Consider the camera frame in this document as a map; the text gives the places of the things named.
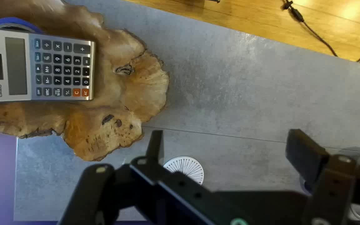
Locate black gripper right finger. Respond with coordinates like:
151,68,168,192
285,127,359,225

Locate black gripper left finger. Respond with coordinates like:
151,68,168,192
129,128,199,206

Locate white round disc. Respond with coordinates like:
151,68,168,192
163,154,205,186

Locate grey concrete-look sideboard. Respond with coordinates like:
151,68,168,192
14,0,360,222

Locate grey Casio calculator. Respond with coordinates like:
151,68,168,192
0,24,96,103

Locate blue tape roll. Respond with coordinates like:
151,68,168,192
0,16,45,34

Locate black floor cable with connector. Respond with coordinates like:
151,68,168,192
280,0,340,58

